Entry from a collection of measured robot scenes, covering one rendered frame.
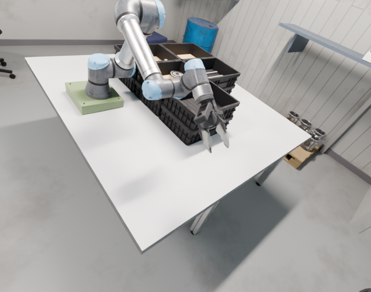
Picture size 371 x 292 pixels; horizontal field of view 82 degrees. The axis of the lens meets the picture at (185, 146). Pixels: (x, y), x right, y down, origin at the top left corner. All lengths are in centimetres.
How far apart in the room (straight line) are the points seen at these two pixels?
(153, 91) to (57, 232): 122
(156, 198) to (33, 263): 93
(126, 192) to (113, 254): 70
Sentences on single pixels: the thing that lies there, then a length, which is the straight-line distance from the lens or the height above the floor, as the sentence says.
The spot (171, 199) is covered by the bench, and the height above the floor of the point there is 70.
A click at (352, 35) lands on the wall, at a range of 330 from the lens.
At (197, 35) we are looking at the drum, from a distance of 368.
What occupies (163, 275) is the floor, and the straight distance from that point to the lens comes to 161.
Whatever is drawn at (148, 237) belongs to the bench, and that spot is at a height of 70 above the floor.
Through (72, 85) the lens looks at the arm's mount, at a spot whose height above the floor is 76.
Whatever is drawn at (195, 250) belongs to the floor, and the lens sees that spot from 172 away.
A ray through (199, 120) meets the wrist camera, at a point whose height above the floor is 112.
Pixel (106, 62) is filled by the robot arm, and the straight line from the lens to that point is 134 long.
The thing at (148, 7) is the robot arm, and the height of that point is 132.
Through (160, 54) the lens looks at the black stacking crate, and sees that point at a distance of 192.
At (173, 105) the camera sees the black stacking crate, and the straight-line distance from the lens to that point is 126.
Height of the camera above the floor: 153
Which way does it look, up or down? 41 degrees down
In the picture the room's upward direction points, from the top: 19 degrees clockwise
